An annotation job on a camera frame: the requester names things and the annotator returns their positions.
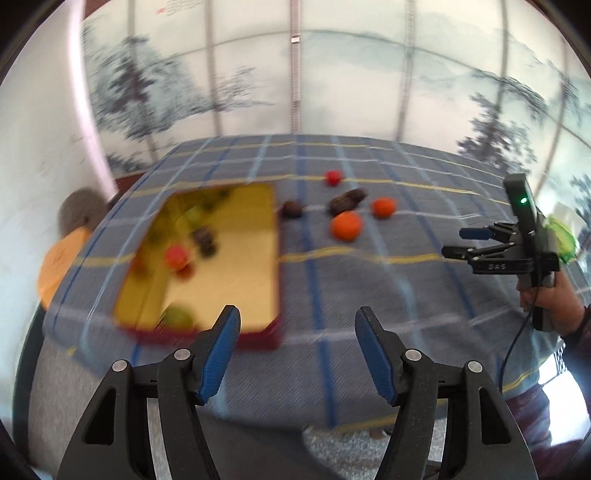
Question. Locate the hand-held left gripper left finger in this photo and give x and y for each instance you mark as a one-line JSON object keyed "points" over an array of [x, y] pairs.
{"points": [[221, 341]]}

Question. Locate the red box with yellow inside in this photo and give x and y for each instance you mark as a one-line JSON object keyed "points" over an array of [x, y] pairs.
{"points": [[221, 258]]}

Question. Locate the blue checkered tablecloth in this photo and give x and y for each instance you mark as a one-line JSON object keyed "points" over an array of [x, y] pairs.
{"points": [[369, 295]]}

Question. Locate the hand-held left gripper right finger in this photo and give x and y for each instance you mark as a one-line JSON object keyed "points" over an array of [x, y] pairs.
{"points": [[375, 344]]}

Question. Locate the person's right hand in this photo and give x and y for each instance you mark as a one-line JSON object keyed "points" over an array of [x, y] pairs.
{"points": [[556, 300]]}

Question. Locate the person's leg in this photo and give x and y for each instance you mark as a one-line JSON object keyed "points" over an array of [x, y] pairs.
{"points": [[547, 424]]}

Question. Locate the small orange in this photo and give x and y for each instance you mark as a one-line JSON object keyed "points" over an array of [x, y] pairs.
{"points": [[384, 207]]}

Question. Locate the long dark fruit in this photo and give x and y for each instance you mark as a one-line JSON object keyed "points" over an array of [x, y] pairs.
{"points": [[347, 201]]}

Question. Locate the dark purple fruit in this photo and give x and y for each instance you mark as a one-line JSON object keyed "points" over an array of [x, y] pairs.
{"points": [[205, 240]]}

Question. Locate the red apple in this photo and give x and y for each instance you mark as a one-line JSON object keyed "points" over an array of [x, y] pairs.
{"points": [[177, 256]]}

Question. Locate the landscape print screen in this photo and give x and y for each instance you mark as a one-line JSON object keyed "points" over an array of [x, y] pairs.
{"points": [[295, 78]]}

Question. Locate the large orange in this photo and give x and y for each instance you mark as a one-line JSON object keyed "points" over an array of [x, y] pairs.
{"points": [[346, 226]]}

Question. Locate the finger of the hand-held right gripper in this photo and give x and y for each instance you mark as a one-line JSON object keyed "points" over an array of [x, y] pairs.
{"points": [[475, 233], [461, 253]]}

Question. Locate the green apple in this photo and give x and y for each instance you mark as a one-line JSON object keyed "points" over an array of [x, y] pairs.
{"points": [[177, 316]]}

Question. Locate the person's right forearm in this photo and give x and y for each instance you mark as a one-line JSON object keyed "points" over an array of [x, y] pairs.
{"points": [[578, 339]]}

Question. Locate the round dark fruit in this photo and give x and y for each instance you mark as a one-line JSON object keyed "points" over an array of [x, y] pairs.
{"points": [[292, 209]]}

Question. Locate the pale green fruit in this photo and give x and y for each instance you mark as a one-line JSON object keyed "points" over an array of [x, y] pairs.
{"points": [[194, 213]]}

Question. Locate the green object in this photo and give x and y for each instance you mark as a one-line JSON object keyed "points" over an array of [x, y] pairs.
{"points": [[564, 237]]}

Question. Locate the small red fruit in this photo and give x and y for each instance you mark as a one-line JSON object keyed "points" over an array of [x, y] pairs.
{"points": [[333, 177]]}

